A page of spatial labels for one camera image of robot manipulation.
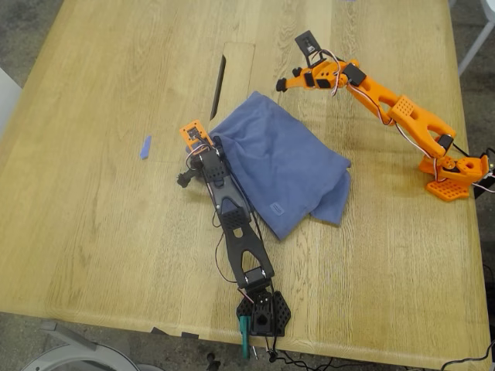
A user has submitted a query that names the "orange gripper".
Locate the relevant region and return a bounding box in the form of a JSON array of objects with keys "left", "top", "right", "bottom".
[{"left": 275, "top": 60, "right": 350, "bottom": 93}]

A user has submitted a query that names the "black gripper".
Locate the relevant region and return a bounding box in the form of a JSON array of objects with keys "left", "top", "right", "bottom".
[{"left": 176, "top": 134, "right": 226, "bottom": 189}]

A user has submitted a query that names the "blue T-shirt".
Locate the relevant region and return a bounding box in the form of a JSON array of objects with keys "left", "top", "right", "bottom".
[{"left": 208, "top": 90, "right": 352, "bottom": 241}]

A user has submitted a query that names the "small blue plastic piece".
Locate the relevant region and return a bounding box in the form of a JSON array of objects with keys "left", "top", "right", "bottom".
[{"left": 138, "top": 134, "right": 152, "bottom": 161}]

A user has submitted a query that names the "teal table clamp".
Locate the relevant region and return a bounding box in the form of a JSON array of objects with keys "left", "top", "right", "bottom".
[{"left": 238, "top": 315, "right": 251, "bottom": 360}]

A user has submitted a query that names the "white furniture piece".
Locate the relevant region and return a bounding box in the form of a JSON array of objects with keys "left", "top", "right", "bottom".
[{"left": 0, "top": 67, "right": 23, "bottom": 136}]

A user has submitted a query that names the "grey white round chair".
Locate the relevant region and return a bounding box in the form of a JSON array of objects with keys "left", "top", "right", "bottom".
[{"left": 21, "top": 320, "right": 140, "bottom": 371}]

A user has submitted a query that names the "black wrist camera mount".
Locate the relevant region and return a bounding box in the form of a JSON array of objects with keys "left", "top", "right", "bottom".
[{"left": 294, "top": 29, "right": 329, "bottom": 69}]

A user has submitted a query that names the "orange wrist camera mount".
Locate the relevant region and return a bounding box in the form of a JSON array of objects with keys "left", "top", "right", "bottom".
[{"left": 179, "top": 118, "right": 215, "bottom": 154}]

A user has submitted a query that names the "wooden cable hatch cover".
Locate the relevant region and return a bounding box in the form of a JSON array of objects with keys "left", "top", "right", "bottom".
[{"left": 207, "top": 42, "right": 256, "bottom": 132}]

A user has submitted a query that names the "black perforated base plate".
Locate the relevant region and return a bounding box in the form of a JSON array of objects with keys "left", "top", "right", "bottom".
[{"left": 236, "top": 290, "right": 292, "bottom": 337}]

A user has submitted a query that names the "white chair frame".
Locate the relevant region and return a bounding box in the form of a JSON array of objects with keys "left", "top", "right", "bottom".
[{"left": 448, "top": 0, "right": 495, "bottom": 77}]

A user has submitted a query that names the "orange perforated base plate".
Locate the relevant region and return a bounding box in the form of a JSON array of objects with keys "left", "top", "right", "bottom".
[{"left": 425, "top": 178, "right": 471, "bottom": 203}]

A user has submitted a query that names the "black power cable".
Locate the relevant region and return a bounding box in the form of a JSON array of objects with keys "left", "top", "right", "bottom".
[{"left": 440, "top": 340, "right": 495, "bottom": 371}]

